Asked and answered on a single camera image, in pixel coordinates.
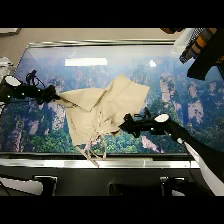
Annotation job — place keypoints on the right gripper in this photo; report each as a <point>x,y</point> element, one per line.
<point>134,126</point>

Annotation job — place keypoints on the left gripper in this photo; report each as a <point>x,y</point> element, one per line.
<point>48,94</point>

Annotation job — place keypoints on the beige shorts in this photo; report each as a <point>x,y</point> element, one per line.
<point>110,106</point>

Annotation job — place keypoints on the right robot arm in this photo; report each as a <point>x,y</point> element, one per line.
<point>196,146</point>

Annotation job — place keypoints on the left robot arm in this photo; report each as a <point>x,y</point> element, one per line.
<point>20,91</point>

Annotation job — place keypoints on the black garment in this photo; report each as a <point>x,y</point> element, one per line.
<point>206,61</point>

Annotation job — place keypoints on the white garment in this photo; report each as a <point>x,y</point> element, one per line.
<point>183,41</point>

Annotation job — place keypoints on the striped garment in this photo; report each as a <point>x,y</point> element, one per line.
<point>196,41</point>

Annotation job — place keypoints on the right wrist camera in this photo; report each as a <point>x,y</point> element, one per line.
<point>145,113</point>

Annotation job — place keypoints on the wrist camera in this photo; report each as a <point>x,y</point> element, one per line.
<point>145,113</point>
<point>31,77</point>

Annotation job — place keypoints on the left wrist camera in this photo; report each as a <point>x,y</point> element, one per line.
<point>31,77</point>

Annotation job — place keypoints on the silver frame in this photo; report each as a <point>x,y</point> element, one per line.
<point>100,163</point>

